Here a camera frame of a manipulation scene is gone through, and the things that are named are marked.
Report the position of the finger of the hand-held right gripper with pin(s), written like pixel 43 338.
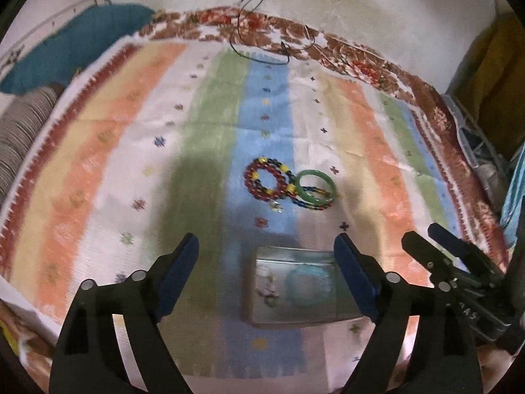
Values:
pixel 418 250
pixel 449 241

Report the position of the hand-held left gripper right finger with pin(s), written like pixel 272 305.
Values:
pixel 356 277

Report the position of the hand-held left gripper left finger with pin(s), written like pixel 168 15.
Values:
pixel 179 277

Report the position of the metal tin box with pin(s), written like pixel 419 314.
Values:
pixel 268 316

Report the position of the green jade bangle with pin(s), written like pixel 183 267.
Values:
pixel 328 177

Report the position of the small silver charm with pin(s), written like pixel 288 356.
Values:
pixel 277 207

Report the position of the light blue cloth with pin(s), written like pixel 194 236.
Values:
pixel 514 205

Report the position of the white pendant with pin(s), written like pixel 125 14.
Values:
pixel 268 289

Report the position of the striped pastel blanket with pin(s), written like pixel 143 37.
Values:
pixel 123 152

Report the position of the yellow cloth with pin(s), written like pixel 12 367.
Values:
pixel 492 74

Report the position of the grey striped pillow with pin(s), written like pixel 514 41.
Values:
pixel 20 131

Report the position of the teal pillow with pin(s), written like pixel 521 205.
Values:
pixel 74 45

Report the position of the white bed headboard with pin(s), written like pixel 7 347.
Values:
pixel 37 28

